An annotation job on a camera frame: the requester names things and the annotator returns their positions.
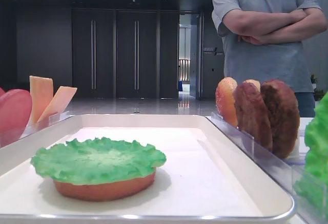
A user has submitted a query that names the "white rectangular tray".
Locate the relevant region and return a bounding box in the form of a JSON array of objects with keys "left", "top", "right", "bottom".
[{"left": 1, "top": 114, "right": 296, "bottom": 223}]

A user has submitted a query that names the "clear acrylic holder left side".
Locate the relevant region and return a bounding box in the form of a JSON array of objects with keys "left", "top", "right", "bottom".
[{"left": 0, "top": 110, "right": 70, "bottom": 148}]

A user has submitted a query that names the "brown meat patty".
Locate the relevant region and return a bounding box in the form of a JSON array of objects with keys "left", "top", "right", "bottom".
[
  {"left": 261, "top": 79, "right": 300, "bottom": 158},
  {"left": 233, "top": 82, "right": 273, "bottom": 151}
]

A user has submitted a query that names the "orange cheese slice right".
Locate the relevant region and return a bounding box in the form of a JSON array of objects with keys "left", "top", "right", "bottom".
[{"left": 37, "top": 86, "right": 77, "bottom": 122}]

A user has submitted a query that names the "brown meat patty outer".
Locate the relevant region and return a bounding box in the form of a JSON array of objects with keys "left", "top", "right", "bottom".
[{"left": 261, "top": 79, "right": 300, "bottom": 158}]

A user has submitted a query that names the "brown meat patty inner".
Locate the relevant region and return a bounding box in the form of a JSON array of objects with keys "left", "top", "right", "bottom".
[{"left": 233, "top": 82, "right": 273, "bottom": 151}]

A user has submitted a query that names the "sesame bun half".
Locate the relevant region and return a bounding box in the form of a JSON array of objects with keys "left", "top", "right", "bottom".
[
  {"left": 244, "top": 79, "right": 261, "bottom": 91},
  {"left": 215, "top": 77, "right": 238, "bottom": 127}
]

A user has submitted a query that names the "clear acrylic holder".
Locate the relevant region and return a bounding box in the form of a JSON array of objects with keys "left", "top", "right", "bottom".
[
  {"left": 205, "top": 111, "right": 328, "bottom": 224},
  {"left": 0, "top": 110, "right": 70, "bottom": 148}
]

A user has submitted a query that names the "sesame bun half rear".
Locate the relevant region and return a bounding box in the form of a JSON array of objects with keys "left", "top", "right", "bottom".
[{"left": 244, "top": 79, "right": 261, "bottom": 91}]

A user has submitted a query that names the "red tomato slice front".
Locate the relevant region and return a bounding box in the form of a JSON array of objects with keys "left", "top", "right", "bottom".
[{"left": 1, "top": 89, "right": 32, "bottom": 133}]

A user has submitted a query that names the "red tomato slice rear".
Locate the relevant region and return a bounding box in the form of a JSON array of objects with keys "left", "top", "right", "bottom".
[{"left": 0, "top": 88, "right": 6, "bottom": 96}]

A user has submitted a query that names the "clear acrylic holder right side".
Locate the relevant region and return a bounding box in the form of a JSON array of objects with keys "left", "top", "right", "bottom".
[{"left": 205, "top": 111, "right": 328, "bottom": 224}]

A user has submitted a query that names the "orange cheese slice left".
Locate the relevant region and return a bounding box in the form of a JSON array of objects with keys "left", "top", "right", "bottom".
[{"left": 29, "top": 75, "right": 53, "bottom": 124}]

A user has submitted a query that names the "bottom bun under lettuce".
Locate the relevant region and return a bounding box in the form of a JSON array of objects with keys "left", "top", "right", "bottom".
[{"left": 54, "top": 172, "right": 156, "bottom": 201}]

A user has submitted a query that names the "sesame bun half front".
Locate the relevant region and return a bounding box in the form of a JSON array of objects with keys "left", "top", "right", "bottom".
[{"left": 215, "top": 77, "right": 238, "bottom": 127}]

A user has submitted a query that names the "green lettuce leaf in holder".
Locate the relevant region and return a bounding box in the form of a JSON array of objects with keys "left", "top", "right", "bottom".
[{"left": 295, "top": 95, "right": 327, "bottom": 215}]

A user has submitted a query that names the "orange cheese slice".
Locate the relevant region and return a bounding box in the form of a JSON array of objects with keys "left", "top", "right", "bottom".
[
  {"left": 37, "top": 86, "right": 77, "bottom": 122},
  {"left": 29, "top": 75, "right": 53, "bottom": 124}
]

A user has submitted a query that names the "red tomato slice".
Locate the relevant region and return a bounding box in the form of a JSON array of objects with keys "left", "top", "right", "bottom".
[
  {"left": 0, "top": 88, "right": 6, "bottom": 96},
  {"left": 1, "top": 89, "right": 32, "bottom": 133}
]

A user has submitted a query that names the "green lettuce leaf on tray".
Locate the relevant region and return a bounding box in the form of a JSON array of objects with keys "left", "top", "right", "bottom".
[{"left": 30, "top": 137, "right": 167, "bottom": 185}]

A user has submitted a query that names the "person in grey shirt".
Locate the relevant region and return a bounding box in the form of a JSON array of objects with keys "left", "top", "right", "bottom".
[{"left": 212, "top": 0, "right": 327, "bottom": 117}]

